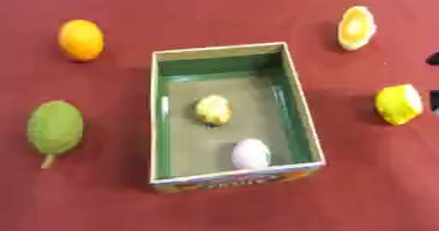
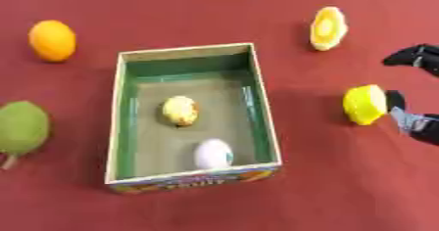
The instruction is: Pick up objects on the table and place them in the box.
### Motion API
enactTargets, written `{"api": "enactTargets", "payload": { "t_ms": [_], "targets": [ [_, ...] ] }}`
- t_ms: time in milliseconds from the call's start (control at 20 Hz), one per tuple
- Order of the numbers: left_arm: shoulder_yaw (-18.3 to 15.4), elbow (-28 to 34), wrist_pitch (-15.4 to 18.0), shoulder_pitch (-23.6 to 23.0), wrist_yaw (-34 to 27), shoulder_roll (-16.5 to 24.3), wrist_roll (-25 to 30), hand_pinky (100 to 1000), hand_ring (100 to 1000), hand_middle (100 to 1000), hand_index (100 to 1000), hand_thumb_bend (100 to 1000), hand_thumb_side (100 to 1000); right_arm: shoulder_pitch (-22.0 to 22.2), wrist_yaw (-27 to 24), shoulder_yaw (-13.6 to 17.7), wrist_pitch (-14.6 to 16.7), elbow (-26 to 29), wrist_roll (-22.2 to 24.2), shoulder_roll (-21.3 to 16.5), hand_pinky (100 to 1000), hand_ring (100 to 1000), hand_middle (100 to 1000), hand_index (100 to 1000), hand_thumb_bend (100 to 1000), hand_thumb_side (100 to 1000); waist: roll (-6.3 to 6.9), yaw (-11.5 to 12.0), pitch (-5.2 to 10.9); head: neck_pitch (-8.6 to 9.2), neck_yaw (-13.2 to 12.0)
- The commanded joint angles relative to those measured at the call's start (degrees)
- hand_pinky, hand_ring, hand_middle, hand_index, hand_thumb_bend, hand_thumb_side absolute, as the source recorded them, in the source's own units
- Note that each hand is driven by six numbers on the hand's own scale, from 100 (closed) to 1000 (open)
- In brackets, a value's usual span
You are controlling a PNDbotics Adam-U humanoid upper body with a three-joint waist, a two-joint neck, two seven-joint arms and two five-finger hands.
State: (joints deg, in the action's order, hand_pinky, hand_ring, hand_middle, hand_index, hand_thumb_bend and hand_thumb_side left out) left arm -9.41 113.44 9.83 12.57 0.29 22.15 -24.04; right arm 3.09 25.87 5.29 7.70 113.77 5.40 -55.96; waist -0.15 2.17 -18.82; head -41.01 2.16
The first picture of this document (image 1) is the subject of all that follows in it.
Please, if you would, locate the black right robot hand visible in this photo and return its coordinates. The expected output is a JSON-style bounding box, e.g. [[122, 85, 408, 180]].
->
[[423, 51, 439, 113]]

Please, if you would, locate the cardboard box with green inside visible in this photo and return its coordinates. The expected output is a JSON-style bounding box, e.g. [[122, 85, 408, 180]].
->
[[147, 41, 328, 195]]

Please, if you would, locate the yellow toy lemon half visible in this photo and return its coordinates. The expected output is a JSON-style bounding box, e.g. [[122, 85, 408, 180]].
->
[[373, 83, 425, 126]]

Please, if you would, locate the white toy egg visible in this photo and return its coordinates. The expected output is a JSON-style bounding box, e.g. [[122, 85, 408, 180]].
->
[[229, 138, 273, 170]]

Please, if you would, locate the small yellow toy fruit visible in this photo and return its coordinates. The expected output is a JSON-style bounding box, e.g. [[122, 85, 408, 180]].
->
[[193, 94, 233, 127]]

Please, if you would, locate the orange toy fruit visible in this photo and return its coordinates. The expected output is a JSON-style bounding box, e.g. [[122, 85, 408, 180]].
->
[[56, 19, 107, 63]]

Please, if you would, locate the green toy fruit with stem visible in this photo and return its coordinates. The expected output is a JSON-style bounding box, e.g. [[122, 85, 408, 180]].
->
[[25, 100, 86, 170]]

